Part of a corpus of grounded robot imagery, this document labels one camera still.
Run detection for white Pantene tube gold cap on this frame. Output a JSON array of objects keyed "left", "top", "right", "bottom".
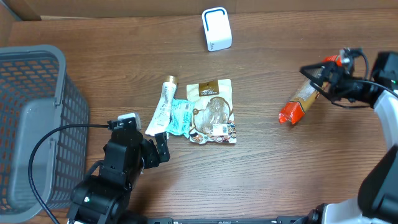
[{"left": 145, "top": 76, "right": 178, "bottom": 136}]

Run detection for teal snack packet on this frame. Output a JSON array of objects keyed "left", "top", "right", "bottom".
[{"left": 165, "top": 99, "right": 195, "bottom": 138}]

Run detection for beige dried fruit pouch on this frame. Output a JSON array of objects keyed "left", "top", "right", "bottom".
[{"left": 186, "top": 79, "right": 237, "bottom": 144}]

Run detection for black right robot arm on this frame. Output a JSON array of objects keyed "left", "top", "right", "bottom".
[{"left": 295, "top": 49, "right": 397, "bottom": 224}]

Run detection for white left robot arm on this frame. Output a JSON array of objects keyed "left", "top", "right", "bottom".
[{"left": 67, "top": 118, "right": 170, "bottom": 223}]

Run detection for white barcode scanner stand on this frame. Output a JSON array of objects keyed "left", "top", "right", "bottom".
[{"left": 201, "top": 7, "right": 233, "bottom": 52}]

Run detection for grey plastic shopping basket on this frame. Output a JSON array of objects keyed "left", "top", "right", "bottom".
[{"left": 1, "top": 45, "right": 90, "bottom": 223}]

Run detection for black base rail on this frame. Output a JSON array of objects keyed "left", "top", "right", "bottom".
[{"left": 147, "top": 216, "right": 304, "bottom": 224}]

